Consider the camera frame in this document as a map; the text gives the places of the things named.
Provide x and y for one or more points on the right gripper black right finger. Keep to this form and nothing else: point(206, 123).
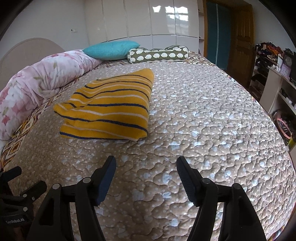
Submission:
point(192, 182)

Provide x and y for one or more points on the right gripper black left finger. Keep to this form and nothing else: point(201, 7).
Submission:
point(101, 180)

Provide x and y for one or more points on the yellow striped knit sweater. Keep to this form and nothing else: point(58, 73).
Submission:
point(115, 108)

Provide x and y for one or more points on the beige quilted bed cover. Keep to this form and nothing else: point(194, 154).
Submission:
point(196, 111)

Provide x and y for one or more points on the white waste bin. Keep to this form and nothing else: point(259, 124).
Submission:
point(285, 123)

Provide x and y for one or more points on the pink floral duvet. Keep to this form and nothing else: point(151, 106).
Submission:
point(32, 85)

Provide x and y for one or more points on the white tv cabinet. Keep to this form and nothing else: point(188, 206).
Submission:
point(278, 98)

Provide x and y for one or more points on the teal cushion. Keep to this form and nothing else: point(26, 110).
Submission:
point(114, 50)

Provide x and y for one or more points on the green patterned bolster pillow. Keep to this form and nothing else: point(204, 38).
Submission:
point(171, 53)

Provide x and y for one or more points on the brown wooden door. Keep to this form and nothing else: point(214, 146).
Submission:
point(241, 57)

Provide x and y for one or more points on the pink round headboard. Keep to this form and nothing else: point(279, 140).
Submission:
point(26, 53)

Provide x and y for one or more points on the shoe rack with clutter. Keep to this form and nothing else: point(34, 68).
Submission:
point(269, 56)

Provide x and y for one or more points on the teal door curtain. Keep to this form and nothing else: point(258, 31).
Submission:
point(219, 34)

